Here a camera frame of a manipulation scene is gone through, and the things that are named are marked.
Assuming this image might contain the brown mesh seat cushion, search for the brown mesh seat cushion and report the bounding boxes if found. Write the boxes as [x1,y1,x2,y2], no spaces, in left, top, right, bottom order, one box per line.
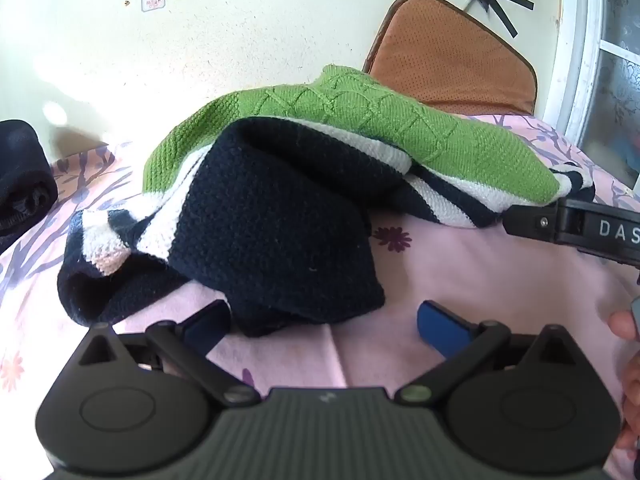
[361,0,538,116]

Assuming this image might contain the white window frame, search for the white window frame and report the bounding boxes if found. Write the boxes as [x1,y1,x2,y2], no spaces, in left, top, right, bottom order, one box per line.
[542,0,640,186]

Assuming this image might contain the green navy white knit sweater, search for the green navy white knit sweater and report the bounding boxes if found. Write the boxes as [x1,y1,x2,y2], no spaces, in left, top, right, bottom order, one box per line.
[56,64,596,338]

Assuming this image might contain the black cloth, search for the black cloth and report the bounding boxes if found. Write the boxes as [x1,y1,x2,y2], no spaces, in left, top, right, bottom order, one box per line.
[0,119,59,253]

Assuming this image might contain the pink floral bedsheet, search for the pink floral bedsheet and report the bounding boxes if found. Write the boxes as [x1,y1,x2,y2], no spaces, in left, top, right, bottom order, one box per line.
[0,112,640,480]

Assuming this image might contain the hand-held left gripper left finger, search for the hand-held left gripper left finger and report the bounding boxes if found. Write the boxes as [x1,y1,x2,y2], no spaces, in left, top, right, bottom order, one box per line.
[75,300,261,406]

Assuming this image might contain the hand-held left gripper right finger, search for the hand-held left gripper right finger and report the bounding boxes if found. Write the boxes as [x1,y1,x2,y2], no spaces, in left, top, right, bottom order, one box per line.
[395,300,576,406]

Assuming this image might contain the person's right hand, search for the person's right hand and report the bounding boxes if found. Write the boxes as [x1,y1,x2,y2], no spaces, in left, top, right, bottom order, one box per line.
[609,311,640,451]

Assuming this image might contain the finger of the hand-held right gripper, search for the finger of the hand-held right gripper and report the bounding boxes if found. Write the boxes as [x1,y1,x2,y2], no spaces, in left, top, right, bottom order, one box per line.
[502,199,559,246]

